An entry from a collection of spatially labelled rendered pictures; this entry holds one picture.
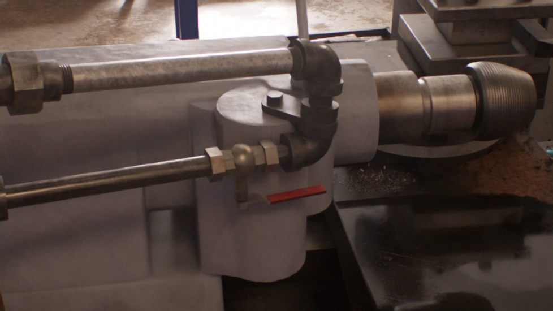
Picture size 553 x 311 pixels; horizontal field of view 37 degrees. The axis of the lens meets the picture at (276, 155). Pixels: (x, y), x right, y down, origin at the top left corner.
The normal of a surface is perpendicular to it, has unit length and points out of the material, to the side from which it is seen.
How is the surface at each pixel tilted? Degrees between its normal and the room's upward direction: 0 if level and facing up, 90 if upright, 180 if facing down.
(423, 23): 0
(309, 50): 46
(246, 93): 0
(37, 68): 56
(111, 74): 63
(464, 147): 50
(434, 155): 34
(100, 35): 0
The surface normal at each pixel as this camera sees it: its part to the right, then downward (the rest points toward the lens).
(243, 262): -0.42, 0.46
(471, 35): 0.12, 0.50
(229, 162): 0.38, 0.09
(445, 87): 0.08, -0.48
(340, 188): 0.00, -0.86
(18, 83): 0.45, -0.13
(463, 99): 0.13, -0.11
